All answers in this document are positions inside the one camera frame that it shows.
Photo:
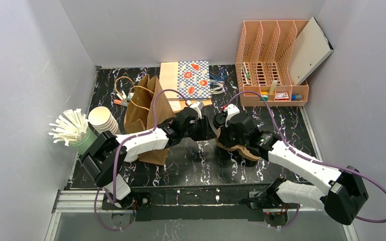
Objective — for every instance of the checkered paper sheet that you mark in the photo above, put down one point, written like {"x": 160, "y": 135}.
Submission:
{"x": 193, "y": 79}

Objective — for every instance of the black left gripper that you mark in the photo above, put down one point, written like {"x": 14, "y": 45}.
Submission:
{"x": 205, "y": 126}

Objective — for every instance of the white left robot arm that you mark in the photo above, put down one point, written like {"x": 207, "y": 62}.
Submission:
{"x": 106, "y": 155}

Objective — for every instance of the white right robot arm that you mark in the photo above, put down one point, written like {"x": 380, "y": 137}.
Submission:
{"x": 340, "y": 193}

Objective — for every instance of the white folder board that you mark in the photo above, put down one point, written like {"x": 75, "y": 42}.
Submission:
{"x": 311, "y": 48}

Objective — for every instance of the brown paper bag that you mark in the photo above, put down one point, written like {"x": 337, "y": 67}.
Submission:
{"x": 139, "y": 114}

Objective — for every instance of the stack of white lids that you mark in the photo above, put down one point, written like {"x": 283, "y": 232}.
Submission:
{"x": 102, "y": 120}

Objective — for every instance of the cardboard cup carrier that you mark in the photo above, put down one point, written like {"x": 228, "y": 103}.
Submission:
{"x": 237, "y": 133}

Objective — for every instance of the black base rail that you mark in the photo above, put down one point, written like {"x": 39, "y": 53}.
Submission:
{"x": 197, "y": 196}

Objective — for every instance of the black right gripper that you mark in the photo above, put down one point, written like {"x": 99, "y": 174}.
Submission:
{"x": 227, "y": 136}

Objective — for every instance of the orange file organizer rack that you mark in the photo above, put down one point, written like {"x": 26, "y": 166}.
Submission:
{"x": 262, "y": 61}

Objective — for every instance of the green cup of stirrers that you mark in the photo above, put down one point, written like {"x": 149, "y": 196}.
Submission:
{"x": 72, "y": 128}

